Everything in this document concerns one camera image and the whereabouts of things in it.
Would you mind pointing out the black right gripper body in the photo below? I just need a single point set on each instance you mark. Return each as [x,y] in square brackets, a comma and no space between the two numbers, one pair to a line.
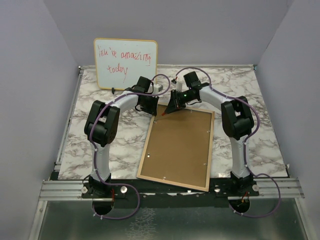
[186,96]

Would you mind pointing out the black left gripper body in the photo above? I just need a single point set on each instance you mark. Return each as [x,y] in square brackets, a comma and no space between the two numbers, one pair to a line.
[149,104]

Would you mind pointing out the blue picture frame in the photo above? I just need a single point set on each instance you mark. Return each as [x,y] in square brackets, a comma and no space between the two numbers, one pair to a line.
[180,147]

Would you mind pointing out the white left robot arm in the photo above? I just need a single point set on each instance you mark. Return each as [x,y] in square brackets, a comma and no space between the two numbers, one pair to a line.
[102,124]

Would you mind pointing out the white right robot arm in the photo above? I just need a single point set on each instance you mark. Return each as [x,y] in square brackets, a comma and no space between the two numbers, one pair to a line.
[236,117]

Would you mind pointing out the white dry-erase board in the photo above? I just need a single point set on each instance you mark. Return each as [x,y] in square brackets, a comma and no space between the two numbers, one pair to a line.
[120,62]

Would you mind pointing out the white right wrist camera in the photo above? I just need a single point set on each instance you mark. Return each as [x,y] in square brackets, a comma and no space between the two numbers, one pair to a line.
[179,86]

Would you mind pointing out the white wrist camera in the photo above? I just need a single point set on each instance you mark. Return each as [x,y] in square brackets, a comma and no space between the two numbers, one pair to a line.
[157,88]
[179,86]

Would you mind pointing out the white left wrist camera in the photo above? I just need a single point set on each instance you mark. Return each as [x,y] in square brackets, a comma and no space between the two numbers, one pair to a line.
[157,88]

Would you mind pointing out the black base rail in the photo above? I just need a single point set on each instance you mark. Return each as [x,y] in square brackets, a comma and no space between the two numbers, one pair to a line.
[129,193]

